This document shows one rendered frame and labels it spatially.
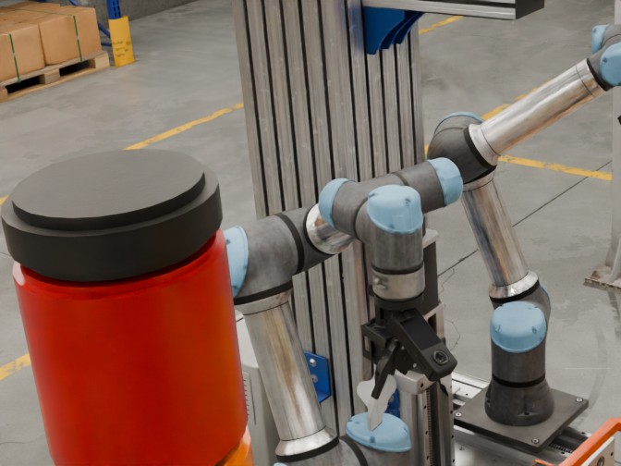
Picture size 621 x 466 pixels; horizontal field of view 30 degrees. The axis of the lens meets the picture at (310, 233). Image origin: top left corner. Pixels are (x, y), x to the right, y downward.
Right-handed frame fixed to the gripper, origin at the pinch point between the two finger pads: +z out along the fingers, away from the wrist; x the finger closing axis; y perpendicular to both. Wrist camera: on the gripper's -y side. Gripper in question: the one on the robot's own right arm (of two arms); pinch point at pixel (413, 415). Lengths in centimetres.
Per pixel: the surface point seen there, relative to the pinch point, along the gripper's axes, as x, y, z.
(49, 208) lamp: 84, -95, -85
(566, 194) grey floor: -351, 301, 146
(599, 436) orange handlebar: -49, 7, 28
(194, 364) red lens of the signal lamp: 82, -97, -81
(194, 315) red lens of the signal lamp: 82, -96, -82
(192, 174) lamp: 81, -95, -85
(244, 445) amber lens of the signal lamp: 81, -96, -78
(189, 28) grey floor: -423, 853, 148
